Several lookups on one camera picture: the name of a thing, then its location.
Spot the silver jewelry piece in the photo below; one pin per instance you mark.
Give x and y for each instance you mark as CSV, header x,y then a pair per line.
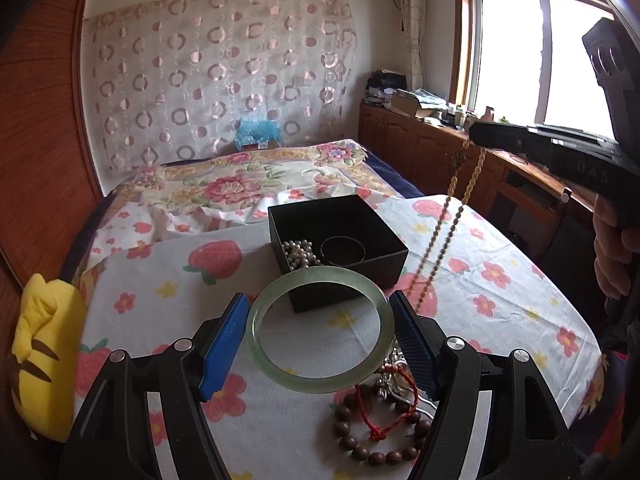
x,y
387,385

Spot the strawberry print cloth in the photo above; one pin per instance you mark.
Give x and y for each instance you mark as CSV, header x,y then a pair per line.
x,y
165,270

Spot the long wooden cabinet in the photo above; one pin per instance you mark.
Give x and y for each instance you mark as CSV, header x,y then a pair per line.
x,y
415,145

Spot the pale green jade bangle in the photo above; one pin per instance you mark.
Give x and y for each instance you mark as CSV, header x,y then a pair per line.
x,y
320,276

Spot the slatted wooden wardrobe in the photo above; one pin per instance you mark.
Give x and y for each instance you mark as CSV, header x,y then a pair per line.
x,y
45,135

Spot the beige window curtain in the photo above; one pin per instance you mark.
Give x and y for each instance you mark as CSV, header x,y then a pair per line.
x,y
412,20

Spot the person's right hand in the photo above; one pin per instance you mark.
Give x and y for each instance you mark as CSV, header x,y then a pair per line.
x,y
612,255

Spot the sheer circle pattern curtain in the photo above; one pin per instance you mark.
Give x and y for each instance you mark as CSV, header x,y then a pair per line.
x,y
200,85

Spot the pink bottle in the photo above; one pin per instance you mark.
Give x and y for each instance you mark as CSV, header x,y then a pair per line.
x,y
488,114

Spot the wooden frame window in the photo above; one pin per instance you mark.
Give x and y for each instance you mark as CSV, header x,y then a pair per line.
x,y
505,50

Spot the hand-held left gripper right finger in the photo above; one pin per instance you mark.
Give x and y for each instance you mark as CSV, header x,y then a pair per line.
x,y
412,347

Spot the pile of dark items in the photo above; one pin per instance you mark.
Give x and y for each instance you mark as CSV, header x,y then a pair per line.
x,y
385,85

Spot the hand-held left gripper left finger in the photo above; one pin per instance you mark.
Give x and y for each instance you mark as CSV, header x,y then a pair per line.
x,y
222,347

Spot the yellow plush toy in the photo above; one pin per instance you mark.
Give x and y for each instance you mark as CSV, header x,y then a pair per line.
x,y
45,320

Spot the cluster of small bottles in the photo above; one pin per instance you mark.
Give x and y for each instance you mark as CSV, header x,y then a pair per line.
x,y
460,115

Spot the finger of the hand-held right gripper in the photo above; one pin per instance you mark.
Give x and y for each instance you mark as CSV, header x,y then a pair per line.
x,y
495,136

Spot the dark blue bed sheet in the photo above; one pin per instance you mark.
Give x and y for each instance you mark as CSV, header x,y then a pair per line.
x,y
395,177

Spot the open cardboard box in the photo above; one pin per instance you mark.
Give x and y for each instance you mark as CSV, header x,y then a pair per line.
x,y
407,102

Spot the floral blanket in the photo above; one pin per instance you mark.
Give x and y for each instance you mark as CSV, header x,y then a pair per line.
x,y
225,185

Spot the blue bubble wrap bundle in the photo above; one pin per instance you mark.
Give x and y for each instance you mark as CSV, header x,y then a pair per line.
x,y
257,131

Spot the black jewelry box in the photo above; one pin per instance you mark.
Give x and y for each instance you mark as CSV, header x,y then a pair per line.
x,y
345,210

